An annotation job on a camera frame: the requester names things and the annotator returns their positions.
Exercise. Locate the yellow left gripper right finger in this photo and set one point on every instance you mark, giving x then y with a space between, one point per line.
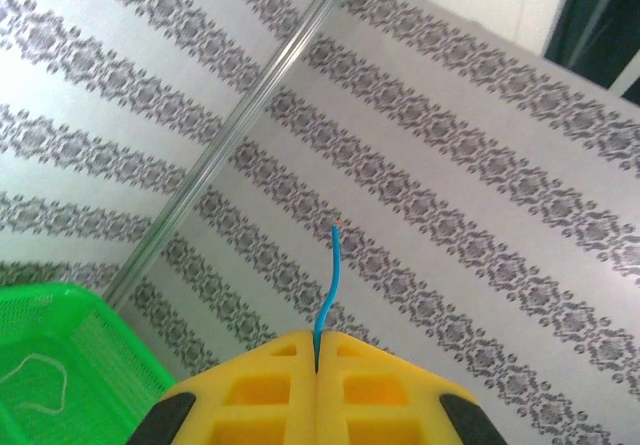
380 395

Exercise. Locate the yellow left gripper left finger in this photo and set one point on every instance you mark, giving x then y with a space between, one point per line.
260 395

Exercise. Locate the dark green door frame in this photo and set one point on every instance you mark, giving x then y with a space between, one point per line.
600 15

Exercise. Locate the aluminium frame post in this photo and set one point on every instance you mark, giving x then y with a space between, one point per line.
257 100

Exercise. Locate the green plastic basket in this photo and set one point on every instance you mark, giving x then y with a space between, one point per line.
100 365

